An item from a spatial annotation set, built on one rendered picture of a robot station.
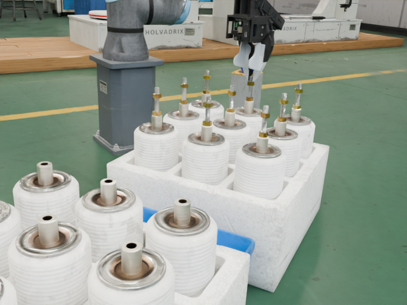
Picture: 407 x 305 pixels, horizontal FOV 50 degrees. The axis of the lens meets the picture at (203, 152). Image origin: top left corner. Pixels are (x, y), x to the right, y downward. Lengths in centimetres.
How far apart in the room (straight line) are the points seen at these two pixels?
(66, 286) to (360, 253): 69
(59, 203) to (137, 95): 82
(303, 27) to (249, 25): 305
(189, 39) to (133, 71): 189
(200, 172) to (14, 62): 203
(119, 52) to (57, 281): 101
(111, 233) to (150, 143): 33
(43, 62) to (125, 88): 142
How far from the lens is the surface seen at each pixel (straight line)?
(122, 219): 61
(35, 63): 280
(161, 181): 88
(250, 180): 83
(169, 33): 321
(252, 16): 101
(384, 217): 124
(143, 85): 146
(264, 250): 85
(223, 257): 66
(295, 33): 398
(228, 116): 98
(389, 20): 657
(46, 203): 68
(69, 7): 643
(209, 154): 85
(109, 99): 145
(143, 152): 92
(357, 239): 111
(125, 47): 143
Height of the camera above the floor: 55
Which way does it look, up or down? 21 degrees down
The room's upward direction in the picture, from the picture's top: 3 degrees clockwise
